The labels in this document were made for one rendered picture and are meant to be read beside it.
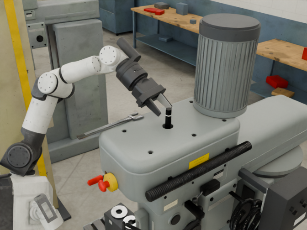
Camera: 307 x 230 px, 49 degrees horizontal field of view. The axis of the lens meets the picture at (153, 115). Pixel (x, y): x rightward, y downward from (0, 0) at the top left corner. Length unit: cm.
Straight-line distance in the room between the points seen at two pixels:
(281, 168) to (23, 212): 106
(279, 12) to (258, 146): 457
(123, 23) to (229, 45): 752
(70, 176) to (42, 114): 266
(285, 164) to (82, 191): 252
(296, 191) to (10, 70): 212
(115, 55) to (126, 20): 748
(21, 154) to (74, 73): 34
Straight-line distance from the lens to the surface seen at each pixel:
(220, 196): 138
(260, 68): 621
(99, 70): 123
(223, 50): 110
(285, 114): 158
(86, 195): 366
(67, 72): 124
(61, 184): 384
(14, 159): 128
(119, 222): 185
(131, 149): 102
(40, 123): 129
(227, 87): 114
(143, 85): 111
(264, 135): 143
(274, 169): 157
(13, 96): 277
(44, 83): 125
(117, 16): 843
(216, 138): 113
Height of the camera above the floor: 249
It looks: 30 degrees down
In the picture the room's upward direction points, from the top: 1 degrees clockwise
